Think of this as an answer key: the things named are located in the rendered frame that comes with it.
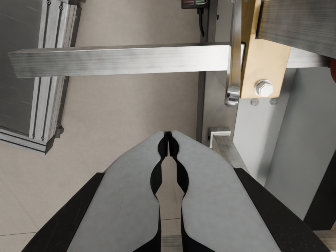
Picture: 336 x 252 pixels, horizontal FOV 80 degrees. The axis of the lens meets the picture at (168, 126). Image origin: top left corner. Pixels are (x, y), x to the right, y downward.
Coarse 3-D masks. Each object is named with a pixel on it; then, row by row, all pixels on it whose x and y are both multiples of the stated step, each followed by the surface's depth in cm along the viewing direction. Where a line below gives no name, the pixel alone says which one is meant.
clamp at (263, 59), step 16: (256, 0) 21; (256, 16) 21; (256, 32) 22; (256, 48) 23; (272, 48) 23; (288, 48) 23; (256, 64) 24; (272, 64) 24; (256, 80) 25; (272, 80) 25; (240, 96) 26; (256, 96) 26; (272, 96) 26
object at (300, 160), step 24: (312, 72) 44; (312, 96) 44; (288, 120) 53; (312, 120) 45; (288, 144) 54; (312, 144) 45; (288, 168) 54; (312, 168) 45; (288, 192) 55; (312, 192) 45; (312, 216) 46
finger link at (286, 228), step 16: (240, 176) 8; (256, 192) 8; (256, 208) 7; (272, 208) 7; (288, 208) 7; (272, 224) 6; (288, 224) 6; (304, 224) 6; (288, 240) 6; (304, 240) 6; (320, 240) 6
